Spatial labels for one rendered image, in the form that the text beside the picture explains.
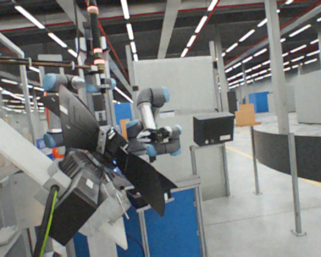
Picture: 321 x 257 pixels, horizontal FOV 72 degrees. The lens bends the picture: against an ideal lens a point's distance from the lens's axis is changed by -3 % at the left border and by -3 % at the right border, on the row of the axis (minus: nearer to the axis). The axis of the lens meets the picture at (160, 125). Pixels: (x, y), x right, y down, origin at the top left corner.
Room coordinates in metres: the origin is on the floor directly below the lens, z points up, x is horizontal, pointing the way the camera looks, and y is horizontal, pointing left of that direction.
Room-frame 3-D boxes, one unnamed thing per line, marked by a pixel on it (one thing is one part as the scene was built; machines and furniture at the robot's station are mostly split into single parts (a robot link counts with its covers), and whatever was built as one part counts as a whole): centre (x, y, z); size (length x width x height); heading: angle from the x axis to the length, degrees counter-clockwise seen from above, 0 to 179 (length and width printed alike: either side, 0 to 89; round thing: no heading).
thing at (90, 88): (1.39, 0.38, 1.53); 0.11 x 0.08 x 0.11; 145
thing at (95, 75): (1.02, 0.25, 1.49); 0.09 x 0.07 x 0.10; 138
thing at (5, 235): (0.90, 0.71, 0.87); 0.15 x 0.09 x 0.02; 13
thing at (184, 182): (1.40, 0.22, 0.82); 0.90 x 0.04 x 0.08; 103
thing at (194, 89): (3.00, -0.28, 1.10); 1.21 x 0.06 x 2.20; 103
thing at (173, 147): (1.43, -0.06, 1.08); 0.11 x 0.08 x 0.11; 110
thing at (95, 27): (1.03, 0.24, 1.68); 0.03 x 0.03 x 0.21
